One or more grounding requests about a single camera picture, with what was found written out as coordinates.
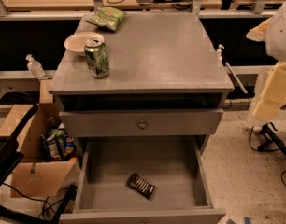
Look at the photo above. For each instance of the clear sanitizer bottle left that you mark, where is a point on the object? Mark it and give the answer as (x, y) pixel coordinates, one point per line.
(34, 66)

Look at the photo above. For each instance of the black rxbar chocolate bar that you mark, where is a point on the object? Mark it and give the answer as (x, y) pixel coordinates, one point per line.
(140, 185)

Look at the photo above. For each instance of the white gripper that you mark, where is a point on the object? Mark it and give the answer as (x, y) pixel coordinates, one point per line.
(281, 36)

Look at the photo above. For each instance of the white pump bottle right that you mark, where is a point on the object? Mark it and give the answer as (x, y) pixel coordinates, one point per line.
(219, 53)

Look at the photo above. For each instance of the white and black pole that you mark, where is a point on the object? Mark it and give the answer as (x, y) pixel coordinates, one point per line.
(268, 127)

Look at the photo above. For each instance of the open grey bottom drawer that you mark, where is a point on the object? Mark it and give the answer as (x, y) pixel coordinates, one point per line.
(171, 163)

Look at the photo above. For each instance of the cardboard box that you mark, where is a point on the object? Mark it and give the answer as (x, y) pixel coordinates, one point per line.
(36, 174)

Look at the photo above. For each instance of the grey upper drawer with knob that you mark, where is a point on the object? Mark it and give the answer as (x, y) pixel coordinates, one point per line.
(141, 123)

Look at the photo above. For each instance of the black chair frame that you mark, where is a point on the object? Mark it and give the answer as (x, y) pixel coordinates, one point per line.
(9, 154)

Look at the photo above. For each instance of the snack bags in box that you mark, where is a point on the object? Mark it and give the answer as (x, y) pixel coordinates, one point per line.
(58, 145)

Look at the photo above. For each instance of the grey wooden drawer cabinet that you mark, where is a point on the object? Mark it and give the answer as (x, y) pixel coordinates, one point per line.
(157, 61)

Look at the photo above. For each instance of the green chip bag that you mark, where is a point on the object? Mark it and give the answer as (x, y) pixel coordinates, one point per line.
(107, 17)

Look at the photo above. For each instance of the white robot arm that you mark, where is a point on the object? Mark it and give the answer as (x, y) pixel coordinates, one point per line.
(275, 43)

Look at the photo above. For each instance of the green soda can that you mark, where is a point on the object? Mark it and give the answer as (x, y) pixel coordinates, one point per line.
(96, 57)

